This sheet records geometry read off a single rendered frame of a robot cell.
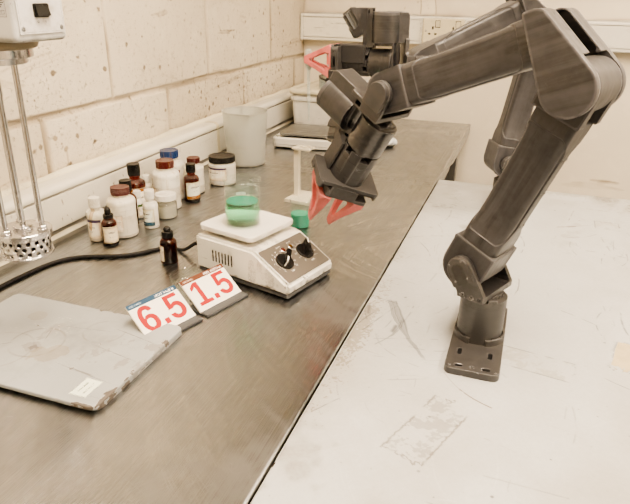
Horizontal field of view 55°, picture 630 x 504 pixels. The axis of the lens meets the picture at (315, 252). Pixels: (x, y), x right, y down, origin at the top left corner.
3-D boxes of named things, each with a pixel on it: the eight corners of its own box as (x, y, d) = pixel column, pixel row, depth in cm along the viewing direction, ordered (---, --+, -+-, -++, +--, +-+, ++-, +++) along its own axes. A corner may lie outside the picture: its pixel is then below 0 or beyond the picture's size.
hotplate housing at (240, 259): (332, 274, 106) (334, 231, 103) (287, 302, 97) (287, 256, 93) (236, 245, 118) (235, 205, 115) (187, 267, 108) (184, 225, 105)
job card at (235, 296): (248, 296, 98) (247, 273, 97) (207, 317, 92) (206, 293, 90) (221, 285, 102) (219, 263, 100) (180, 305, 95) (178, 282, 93)
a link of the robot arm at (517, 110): (489, 175, 132) (538, 17, 120) (479, 167, 138) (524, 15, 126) (517, 179, 133) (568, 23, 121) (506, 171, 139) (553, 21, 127)
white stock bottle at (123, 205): (134, 227, 126) (129, 180, 122) (142, 236, 121) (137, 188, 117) (107, 232, 123) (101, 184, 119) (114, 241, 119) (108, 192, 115)
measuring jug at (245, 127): (219, 155, 182) (216, 104, 176) (261, 152, 185) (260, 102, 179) (227, 171, 166) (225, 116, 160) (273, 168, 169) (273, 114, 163)
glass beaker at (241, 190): (216, 226, 103) (213, 178, 100) (241, 216, 108) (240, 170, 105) (247, 236, 100) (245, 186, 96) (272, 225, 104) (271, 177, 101)
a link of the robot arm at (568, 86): (356, 76, 83) (579, -10, 61) (395, 71, 89) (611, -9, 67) (377, 164, 85) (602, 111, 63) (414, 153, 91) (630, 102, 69)
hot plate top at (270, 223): (295, 223, 107) (295, 218, 107) (251, 244, 98) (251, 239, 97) (243, 209, 113) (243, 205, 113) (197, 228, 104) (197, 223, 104)
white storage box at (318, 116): (396, 119, 237) (398, 81, 231) (371, 138, 205) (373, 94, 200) (321, 113, 247) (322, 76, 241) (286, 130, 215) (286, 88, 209)
